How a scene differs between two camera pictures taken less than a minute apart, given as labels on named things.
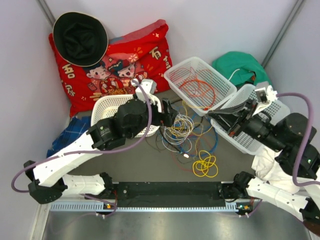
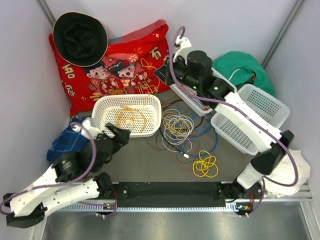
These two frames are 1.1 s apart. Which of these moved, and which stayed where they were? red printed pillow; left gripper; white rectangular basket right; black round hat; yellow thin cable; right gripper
Moved: right gripper; left gripper
Stayed: yellow thin cable; red printed pillow; white rectangular basket right; black round hat
